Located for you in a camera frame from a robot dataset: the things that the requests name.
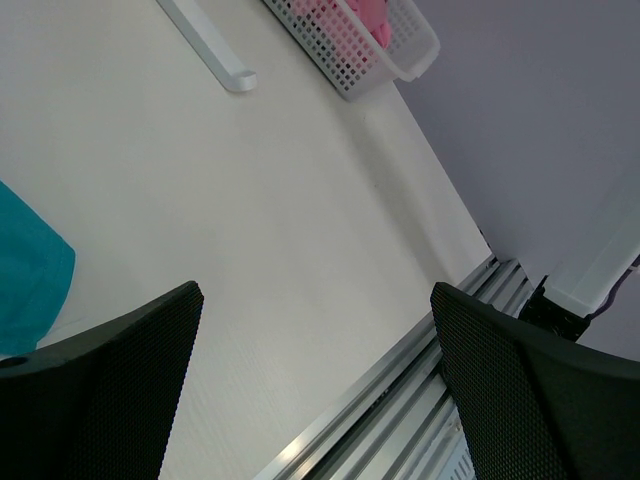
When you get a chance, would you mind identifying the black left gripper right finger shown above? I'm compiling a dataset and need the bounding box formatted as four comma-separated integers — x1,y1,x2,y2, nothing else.
430,282,639,479

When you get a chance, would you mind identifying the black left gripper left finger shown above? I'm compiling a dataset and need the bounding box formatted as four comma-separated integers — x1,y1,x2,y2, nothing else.
1,281,204,479

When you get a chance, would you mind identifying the pink t shirt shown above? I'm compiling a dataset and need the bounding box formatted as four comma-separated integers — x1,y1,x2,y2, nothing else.
287,1,392,76

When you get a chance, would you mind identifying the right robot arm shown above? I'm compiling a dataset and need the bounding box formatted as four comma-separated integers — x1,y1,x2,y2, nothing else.
544,210,639,317

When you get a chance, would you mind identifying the teal t shirt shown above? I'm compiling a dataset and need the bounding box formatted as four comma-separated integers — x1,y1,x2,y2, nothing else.
1,185,76,356

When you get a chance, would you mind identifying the white and metal clothes rack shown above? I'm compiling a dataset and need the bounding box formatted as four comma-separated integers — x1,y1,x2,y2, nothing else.
157,0,258,93

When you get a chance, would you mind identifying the white plastic basket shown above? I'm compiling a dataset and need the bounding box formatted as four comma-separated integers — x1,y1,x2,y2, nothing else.
265,0,441,101

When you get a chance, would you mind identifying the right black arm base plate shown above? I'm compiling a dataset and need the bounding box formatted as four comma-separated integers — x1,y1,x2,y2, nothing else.
518,276,591,342

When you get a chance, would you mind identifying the slotted white cable duct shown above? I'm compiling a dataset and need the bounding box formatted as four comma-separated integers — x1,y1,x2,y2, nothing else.
438,438,476,480

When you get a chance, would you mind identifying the aluminium mounting rail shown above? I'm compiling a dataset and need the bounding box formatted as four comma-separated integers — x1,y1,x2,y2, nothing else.
249,254,536,480

